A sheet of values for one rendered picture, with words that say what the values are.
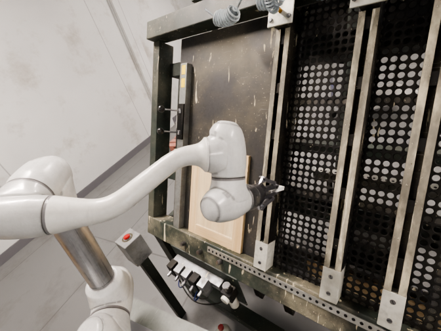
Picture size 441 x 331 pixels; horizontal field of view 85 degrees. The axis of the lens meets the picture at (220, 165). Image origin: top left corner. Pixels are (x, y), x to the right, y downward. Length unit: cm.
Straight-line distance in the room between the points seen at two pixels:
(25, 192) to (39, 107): 359
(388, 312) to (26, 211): 107
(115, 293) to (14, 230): 55
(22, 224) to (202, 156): 46
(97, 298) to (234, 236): 63
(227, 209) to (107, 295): 68
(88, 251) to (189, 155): 55
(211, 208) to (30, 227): 43
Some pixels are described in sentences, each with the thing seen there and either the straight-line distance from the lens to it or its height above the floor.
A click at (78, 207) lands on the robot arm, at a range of 72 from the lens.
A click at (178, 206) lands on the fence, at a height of 102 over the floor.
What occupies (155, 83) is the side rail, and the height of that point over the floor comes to 164.
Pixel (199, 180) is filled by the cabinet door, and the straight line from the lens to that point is 135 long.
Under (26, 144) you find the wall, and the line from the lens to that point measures 423.
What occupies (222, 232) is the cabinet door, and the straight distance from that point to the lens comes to 131.
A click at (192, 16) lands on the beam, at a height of 191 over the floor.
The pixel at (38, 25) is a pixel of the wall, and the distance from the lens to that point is 464.
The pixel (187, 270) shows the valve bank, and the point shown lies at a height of 77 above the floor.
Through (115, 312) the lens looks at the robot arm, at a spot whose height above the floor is 106.
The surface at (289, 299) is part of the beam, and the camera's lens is 119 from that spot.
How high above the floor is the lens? 189
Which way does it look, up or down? 31 degrees down
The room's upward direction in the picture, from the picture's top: 18 degrees counter-clockwise
